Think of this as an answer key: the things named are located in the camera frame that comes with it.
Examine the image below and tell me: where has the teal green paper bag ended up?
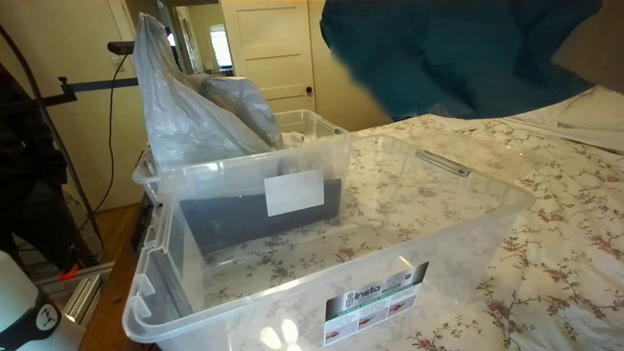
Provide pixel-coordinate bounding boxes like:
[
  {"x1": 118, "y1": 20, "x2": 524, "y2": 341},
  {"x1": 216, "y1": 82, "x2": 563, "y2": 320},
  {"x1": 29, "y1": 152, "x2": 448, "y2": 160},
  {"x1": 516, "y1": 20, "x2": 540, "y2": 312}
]
[{"x1": 319, "y1": 0, "x2": 600, "y2": 121}]

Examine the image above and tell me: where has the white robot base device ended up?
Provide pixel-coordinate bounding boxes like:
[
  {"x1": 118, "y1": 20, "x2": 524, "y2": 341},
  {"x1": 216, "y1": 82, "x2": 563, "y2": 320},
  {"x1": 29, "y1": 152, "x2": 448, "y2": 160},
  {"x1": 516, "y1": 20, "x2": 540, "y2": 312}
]
[{"x1": 0, "y1": 252, "x2": 83, "y2": 351}]

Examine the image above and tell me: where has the grey thank you plastic bag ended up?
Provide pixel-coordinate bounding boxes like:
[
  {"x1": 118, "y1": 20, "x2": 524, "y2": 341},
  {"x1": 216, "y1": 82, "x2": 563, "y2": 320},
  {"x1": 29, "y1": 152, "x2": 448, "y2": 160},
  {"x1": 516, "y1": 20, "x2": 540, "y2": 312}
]
[{"x1": 132, "y1": 14, "x2": 282, "y2": 170}]

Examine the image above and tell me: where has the clear plastic storage bin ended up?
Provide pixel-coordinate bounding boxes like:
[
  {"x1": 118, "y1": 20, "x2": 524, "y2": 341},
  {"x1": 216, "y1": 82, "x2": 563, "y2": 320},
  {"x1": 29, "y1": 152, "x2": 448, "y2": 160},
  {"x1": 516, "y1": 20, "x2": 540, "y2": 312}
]
[{"x1": 122, "y1": 135, "x2": 532, "y2": 351}]

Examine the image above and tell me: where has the floral bed duvet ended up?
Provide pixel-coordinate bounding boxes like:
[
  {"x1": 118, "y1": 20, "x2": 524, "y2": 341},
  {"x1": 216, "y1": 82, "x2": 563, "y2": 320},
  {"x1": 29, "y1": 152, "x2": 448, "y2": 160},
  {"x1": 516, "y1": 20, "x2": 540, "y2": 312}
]
[{"x1": 347, "y1": 88, "x2": 624, "y2": 351}]

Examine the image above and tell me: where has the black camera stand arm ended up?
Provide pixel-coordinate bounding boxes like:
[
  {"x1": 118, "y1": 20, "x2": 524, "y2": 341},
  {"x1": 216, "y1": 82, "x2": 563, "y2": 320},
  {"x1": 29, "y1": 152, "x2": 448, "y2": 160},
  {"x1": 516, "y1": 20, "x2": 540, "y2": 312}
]
[{"x1": 42, "y1": 41, "x2": 138, "y2": 107}]

